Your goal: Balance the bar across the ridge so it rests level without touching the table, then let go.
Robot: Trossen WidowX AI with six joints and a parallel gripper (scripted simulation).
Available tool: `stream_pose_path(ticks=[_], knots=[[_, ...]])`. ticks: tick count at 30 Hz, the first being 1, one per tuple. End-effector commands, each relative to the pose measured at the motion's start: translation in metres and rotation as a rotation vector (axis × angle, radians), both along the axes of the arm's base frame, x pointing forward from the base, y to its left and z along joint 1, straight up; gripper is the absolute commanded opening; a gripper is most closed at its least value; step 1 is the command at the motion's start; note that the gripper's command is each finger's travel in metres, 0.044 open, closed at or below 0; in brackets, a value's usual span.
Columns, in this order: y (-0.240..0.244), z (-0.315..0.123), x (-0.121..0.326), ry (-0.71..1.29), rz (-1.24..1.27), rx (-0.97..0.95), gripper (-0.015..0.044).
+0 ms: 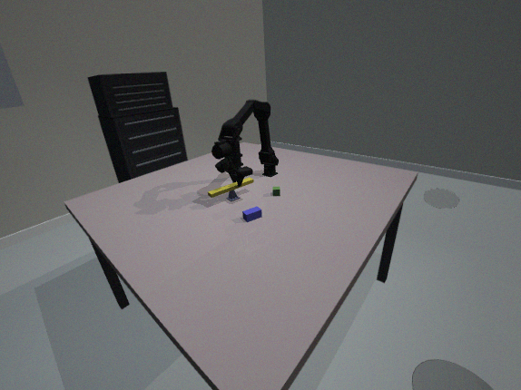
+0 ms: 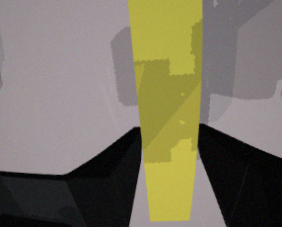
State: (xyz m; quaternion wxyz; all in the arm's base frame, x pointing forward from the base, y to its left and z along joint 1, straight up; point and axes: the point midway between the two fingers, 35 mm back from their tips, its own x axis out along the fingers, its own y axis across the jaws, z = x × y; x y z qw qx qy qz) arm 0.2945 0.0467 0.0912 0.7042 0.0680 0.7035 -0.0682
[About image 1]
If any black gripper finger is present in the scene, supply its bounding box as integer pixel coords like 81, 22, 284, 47
233, 173, 244, 187
226, 170, 237, 183

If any yellow bar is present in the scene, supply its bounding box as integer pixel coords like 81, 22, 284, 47
208, 178, 254, 198

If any blue rectangular block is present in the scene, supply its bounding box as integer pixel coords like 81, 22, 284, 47
242, 207, 262, 222

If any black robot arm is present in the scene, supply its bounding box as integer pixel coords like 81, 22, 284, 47
211, 101, 279, 177

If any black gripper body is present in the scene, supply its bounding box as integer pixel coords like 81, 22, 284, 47
226, 152, 253, 178

